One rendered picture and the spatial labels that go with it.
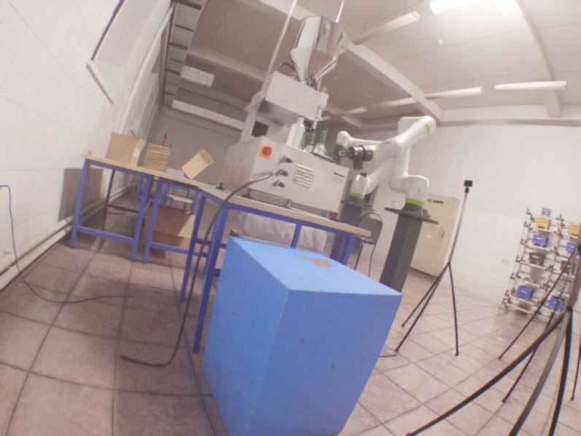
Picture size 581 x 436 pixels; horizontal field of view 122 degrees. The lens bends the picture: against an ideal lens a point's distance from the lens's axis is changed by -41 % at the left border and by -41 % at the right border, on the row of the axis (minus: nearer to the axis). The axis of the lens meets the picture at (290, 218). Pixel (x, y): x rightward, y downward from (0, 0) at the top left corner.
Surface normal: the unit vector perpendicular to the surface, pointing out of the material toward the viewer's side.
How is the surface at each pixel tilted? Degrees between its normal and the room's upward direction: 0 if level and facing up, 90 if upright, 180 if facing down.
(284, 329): 90
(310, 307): 90
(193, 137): 90
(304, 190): 90
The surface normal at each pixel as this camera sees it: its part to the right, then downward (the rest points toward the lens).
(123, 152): 0.14, 0.08
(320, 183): 0.46, 0.17
